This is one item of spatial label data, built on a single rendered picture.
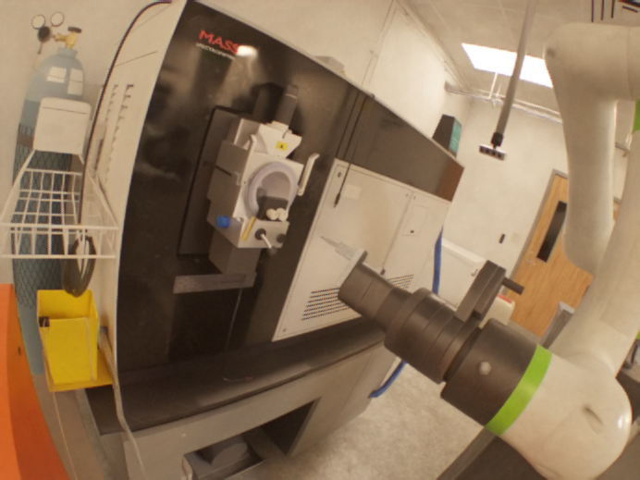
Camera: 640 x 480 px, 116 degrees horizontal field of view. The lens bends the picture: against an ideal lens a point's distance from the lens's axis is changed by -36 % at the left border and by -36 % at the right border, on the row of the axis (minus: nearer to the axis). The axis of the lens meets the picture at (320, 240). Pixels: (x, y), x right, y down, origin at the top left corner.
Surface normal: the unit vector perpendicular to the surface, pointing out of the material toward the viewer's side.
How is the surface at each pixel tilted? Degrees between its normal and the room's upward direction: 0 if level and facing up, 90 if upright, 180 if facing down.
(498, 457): 90
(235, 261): 90
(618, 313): 87
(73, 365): 93
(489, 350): 48
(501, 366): 55
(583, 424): 64
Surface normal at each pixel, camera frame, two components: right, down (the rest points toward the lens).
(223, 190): -0.65, -0.02
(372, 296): -0.21, -0.22
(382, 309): -0.59, -0.45
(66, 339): 0.65, 0.46
